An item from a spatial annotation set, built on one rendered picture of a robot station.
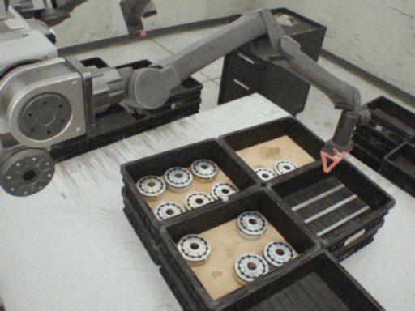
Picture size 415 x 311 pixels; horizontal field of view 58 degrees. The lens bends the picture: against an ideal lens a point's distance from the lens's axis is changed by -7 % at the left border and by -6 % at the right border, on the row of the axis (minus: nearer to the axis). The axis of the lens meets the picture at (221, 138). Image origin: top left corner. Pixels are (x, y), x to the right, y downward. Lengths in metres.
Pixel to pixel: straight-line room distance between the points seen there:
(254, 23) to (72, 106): 0.47
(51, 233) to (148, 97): 0.86
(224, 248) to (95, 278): 0.43
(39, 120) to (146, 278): 0.79
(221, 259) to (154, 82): 0.67
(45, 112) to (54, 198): 0.94
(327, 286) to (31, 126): 0.96
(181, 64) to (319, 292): 0.80
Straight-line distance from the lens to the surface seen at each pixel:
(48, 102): 0.67
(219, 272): 1.21
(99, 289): 1.33
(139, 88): 0.73
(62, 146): 2.18
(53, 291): 1.35
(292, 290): 1.23
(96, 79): 0.71
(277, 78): 2.86
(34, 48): 0.74
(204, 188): 1.44
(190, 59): 0.82
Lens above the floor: 1.83
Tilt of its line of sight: 36 degrees down
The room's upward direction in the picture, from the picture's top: 9 degrees clockwise
